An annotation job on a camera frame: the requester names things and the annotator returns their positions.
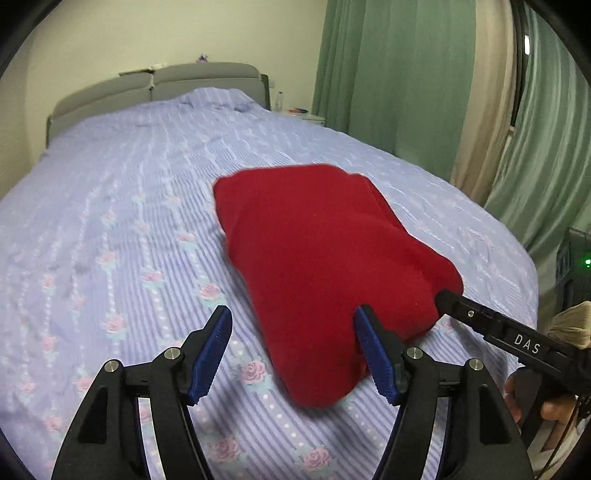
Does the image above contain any red fleece garment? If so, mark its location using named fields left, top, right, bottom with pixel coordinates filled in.
left=213, top=164, right=464, bottom=408

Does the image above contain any person's right hand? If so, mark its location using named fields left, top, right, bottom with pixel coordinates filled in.
left=504, top=374, right=577, bottom=427

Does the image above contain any black device with green light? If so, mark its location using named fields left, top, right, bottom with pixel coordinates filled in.
left=555, top=227, right=591, bottom=313

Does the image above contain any green curtain right panel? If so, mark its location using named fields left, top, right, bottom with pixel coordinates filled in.
left=485, top=7, right=590, bottom=325

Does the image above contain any purple floral bed cover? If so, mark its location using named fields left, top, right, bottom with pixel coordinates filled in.
left=1, top=88, right=538, bottom=479

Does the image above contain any beige curtain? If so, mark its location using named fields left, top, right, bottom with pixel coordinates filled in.
left=451, top=1, right=516, bottom=205

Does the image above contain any green curtain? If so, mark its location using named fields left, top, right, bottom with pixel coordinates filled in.
left=312, top=0, right=476, bottom=180

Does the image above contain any white nightstand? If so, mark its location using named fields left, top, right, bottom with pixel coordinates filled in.
left=276, top=110, right=325, bottom=126

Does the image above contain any grey padded headboard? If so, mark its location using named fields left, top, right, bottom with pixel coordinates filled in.
left=45, top=62, right=271, bottom=144

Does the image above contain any clear plastic bottle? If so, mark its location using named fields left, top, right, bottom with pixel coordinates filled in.
left=276, top=91, right=283, bottom=112

